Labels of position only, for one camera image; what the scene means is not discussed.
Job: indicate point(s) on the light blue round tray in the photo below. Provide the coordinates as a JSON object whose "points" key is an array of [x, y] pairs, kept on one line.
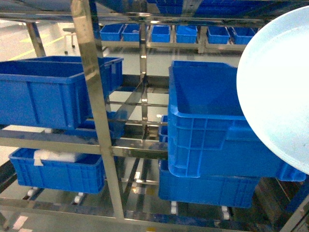
{"points": [[273, 86]]}

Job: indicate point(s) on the stainless steel shelf rack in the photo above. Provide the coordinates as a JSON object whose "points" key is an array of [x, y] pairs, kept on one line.
{"points": [[86, 16]]}

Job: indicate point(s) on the large blue crate on shelf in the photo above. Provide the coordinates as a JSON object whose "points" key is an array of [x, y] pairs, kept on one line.
{"points": [[208, 133]]}

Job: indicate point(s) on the blue bin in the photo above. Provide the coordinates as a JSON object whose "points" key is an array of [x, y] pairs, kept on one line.
{"points": [[218, 35], [186, 34], [112, 77], [111, 32], [131, 33], [241, 35], [161, 34]]}

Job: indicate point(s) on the blue bin shelf lower left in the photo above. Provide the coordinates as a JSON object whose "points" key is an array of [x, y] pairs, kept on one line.
{"points": [[86, 175]]}

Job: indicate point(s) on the blue bin shelf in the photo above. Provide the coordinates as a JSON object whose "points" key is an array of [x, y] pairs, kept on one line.
{"points": [[86, 175], [43, 94]]}

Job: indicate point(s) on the blue bin shelf upper left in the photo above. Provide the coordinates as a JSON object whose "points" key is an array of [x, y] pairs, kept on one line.
{"points": [[43, 94]]}

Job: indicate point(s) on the blue bin behind upper left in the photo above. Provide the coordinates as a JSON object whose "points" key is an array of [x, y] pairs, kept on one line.
{"points": [[112, 77]]}

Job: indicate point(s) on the blue crate under large crate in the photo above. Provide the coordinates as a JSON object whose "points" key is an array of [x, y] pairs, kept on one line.
{"points": [[231, 191]]}

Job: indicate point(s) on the white foam piece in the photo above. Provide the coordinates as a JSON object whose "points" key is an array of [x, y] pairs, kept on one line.
{"points": [[41, 155]]}

